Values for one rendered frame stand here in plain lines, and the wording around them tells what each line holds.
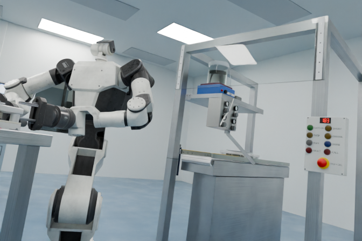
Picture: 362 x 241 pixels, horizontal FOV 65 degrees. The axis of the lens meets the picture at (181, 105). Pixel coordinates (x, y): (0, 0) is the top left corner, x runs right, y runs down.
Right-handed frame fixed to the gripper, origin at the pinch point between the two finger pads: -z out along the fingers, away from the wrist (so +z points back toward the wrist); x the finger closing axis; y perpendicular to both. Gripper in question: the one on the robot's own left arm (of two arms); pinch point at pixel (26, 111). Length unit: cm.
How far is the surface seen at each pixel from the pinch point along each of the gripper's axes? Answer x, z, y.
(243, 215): 52, 171, -36
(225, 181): 25, 141, -29
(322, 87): -33, 92, -90
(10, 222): 30.5, -12.9, -22.5
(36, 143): 9.7, -11.7, -24.9
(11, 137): 8.8, -18.8, -24.9
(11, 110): 0.8, -9.5, -6.9
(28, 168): 16.6, -11.2, -22.9
